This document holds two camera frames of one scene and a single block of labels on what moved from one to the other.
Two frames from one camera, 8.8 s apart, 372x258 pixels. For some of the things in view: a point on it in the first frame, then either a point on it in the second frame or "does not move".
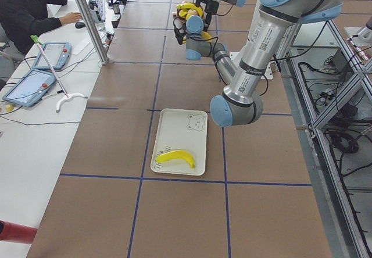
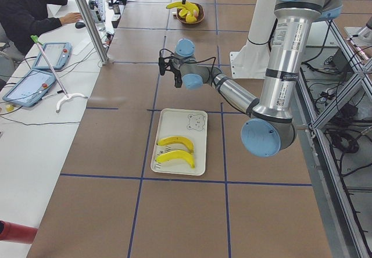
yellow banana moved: [206, 36] → [178, 140]
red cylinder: [17, 233] does not move
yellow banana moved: [175, 154] does not move
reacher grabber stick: [68, 97] does not move
